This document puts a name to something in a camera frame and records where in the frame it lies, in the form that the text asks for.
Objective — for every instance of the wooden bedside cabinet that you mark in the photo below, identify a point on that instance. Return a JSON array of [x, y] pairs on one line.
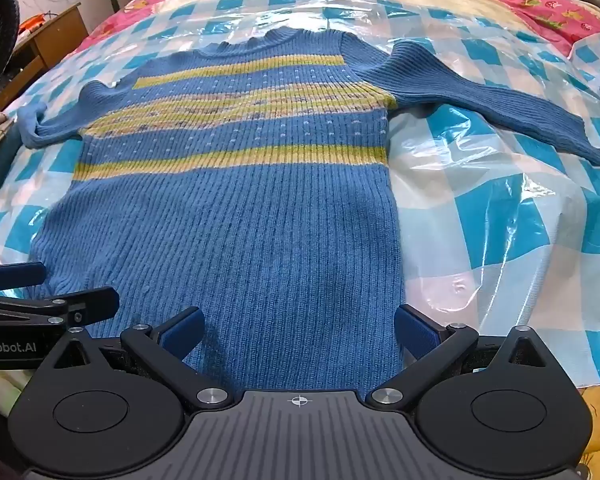
[[45, 50]]

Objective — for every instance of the blue checked plastic sheet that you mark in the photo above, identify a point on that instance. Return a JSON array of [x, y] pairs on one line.
[[480, 200]]

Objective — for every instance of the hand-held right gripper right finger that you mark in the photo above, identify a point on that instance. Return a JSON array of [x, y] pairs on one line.
[[416, 330]]

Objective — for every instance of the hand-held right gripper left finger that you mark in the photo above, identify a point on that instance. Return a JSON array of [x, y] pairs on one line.
[[181, 332]]

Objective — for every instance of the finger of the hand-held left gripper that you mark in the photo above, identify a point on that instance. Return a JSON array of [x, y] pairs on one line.
[[17, 275], [92, 302]]

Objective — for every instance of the orange item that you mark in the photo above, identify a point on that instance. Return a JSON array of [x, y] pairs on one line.
[[32, 22]]

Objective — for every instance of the blue striped knit sweater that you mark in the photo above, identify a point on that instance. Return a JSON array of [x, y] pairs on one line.
[[240, 210]]

